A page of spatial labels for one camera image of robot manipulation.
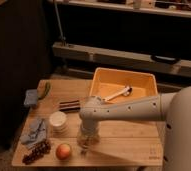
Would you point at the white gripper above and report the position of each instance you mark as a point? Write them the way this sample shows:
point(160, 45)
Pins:
point(86, 140)

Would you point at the silver metal fork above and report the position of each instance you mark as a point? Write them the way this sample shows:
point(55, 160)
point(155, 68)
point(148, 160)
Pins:
point(84, 149)

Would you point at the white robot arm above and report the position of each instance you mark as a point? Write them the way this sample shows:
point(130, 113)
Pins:
point(172, 108)

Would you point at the red apple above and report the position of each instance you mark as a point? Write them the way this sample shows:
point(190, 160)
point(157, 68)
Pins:
point(63, 151)

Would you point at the dark striped rectangular block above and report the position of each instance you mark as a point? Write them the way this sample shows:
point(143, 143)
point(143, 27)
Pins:
point(69, 106)

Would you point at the bunch of dark grapes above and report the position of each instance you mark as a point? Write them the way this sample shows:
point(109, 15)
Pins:
point(37, 152)

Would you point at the blue crumpled cloth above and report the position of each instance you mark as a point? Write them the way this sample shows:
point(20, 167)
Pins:
point(37, 133)

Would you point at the yellow plastic bin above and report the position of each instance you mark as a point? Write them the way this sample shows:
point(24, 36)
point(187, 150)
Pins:
point(107, 81)

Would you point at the white spoon in bin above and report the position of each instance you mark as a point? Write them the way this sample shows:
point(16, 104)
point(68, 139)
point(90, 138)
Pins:
point(125, 92)

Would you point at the green cucumber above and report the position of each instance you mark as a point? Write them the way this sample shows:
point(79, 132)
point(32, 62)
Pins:
point(46, 90)

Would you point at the blue sponge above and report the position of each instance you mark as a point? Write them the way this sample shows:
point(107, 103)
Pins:
point(31, 98)

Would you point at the grey metal pole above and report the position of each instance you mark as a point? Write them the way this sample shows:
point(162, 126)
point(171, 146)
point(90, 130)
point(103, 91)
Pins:
point(62, 37)

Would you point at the wooden shelf unit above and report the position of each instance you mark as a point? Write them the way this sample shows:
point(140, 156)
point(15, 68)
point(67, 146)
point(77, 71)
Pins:
point(126, 36)

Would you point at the black handle on shelf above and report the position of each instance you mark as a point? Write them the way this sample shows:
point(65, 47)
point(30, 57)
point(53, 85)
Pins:
point(165, 59)

